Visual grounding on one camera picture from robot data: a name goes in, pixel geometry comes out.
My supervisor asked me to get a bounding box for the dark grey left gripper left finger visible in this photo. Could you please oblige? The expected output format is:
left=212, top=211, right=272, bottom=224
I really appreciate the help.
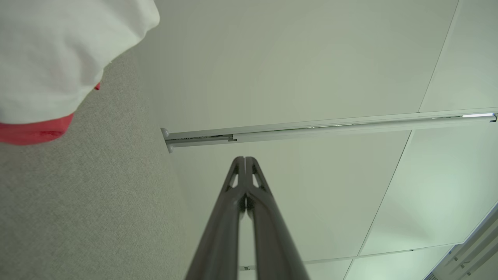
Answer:
left=186, top=157, right=246, bottom=280

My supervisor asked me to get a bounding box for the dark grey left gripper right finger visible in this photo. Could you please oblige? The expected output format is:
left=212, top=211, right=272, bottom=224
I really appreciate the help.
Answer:
left=246, top=157, right=310, bottom=280

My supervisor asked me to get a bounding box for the red white lettered jersey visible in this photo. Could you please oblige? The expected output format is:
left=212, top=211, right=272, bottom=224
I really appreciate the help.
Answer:
left=0, top=0, right=160, bottom=146

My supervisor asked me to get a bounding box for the grey metal partition post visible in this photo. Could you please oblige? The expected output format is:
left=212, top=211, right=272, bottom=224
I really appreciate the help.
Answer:
left=161, top=108, right=498, bottom=153

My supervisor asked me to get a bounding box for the grey ceiling track rail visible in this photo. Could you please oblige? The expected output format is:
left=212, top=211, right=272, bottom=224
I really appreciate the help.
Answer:
left=424, top=202, right=498, bottom=280

